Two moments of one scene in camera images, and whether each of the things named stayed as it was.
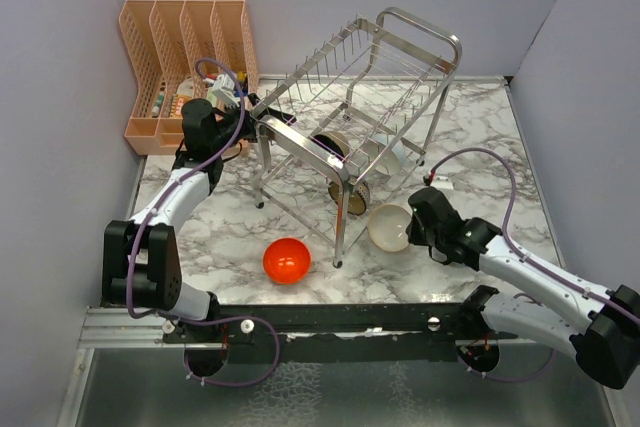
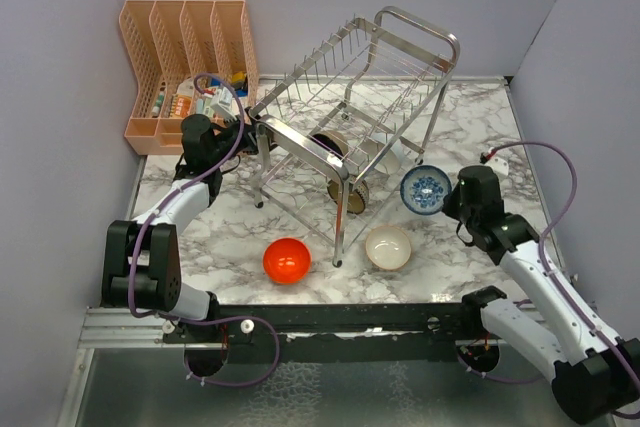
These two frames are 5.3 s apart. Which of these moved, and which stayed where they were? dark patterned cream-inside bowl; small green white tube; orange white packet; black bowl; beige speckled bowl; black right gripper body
Moved: black right gripper body; beige speckled bowl
Stayed: small green white tube; black bowl; orange white packet; dark patterned cream-inside bowl
